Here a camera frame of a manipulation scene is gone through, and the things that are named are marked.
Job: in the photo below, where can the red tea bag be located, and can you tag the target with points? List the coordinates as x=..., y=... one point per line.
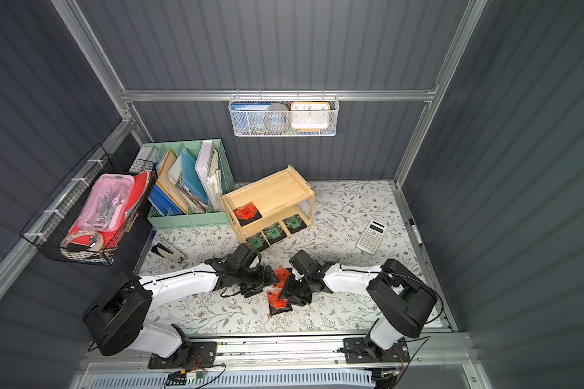
x=247, y=214
x=282, y=274
x=277, y=304

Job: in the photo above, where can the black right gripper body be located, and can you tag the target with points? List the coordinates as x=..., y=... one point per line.
x=294, y=285

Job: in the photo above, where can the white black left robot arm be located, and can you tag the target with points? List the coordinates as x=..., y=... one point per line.
x=118, y=319

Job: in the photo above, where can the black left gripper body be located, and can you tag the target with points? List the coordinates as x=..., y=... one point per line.
x=261, y=280

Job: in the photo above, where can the black marker pen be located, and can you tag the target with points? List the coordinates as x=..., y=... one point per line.
x=416, y=232

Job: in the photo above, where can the green tea bag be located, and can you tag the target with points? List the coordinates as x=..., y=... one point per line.
x=274, y=233
x=294, y=224
x=258, y=242

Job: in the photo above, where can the clear tape roll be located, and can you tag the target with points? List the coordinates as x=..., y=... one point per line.
x=82, y=244

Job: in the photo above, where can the yellow white clock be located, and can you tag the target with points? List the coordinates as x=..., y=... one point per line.
x=309, y=116

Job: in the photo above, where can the white calculator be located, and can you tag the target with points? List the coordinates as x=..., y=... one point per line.
x=372, y=237

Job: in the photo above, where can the wooden two-tier shelf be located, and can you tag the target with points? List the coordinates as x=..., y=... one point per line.
x=276, y=197

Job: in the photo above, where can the black wire side basket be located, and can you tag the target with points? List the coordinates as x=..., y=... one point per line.
x=47, y=230

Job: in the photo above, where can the grey tape roll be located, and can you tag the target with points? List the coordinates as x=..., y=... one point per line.
x=277, y=118

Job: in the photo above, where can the blue box in wall basket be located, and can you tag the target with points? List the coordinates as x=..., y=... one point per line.
x=248, y=117

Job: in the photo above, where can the pink plastic case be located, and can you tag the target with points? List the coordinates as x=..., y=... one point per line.
x=107, y=203

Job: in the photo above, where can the green file organizer box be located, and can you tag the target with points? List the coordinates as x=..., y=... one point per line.
x=192, y=177

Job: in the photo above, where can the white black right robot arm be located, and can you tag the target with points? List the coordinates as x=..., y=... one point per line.
x=404, y=301

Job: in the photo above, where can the white wire wall basket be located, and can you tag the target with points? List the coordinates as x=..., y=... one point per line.
x=290, y=132

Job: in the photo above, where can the black stapler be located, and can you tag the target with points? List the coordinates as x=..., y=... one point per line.
x=168, y=252

